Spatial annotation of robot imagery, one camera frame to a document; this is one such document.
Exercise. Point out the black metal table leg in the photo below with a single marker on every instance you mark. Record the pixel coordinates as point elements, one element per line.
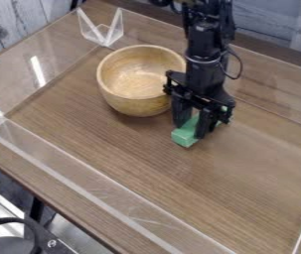
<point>37,210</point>

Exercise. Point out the green rectangular block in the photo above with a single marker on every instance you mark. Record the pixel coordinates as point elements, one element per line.
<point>184,135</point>

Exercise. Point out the black metal base plate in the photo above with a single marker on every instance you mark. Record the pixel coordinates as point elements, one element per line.
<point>47,243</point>

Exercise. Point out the clear acrylic corner bracket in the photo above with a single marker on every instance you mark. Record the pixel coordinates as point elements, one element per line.
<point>102,34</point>

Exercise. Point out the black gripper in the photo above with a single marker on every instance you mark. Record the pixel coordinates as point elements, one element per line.
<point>199,89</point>

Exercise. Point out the clear acrylic tray wall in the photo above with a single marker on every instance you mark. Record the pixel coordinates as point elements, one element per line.
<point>133,177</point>

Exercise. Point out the brown wooden bowl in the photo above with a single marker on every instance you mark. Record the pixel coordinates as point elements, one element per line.
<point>132,75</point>

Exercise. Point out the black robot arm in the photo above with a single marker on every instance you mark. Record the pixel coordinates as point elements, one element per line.
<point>209,30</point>

